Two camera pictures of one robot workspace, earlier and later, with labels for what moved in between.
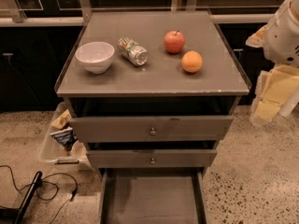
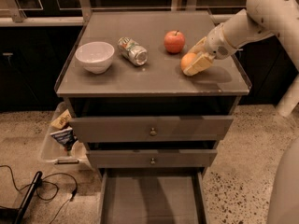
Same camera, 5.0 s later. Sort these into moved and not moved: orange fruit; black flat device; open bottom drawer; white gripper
Moved: white gripper
Not moved: open bottom drawer; black flat device; orange fruit
